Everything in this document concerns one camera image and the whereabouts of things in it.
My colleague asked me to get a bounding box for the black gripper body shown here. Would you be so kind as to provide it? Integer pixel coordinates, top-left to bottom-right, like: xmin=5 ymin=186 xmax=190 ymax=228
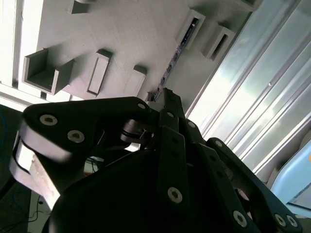
xmin=47 ymin=148 xmax=234 ymax=233

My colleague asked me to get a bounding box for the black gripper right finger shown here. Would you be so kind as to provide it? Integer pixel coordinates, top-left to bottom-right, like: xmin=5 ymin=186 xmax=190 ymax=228
xmin=173 ymin=91 xmax=303 ymax=233

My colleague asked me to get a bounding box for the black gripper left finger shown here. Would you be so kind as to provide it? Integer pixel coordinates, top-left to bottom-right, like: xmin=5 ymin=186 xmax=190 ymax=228
xmin=9 ymin=88 xmax=190 ymax=209

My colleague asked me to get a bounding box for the dark RAM stick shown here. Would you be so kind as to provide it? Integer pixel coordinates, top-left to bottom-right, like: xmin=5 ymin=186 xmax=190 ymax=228
xmin=152 ymin=18 xmax=200 ymax=101

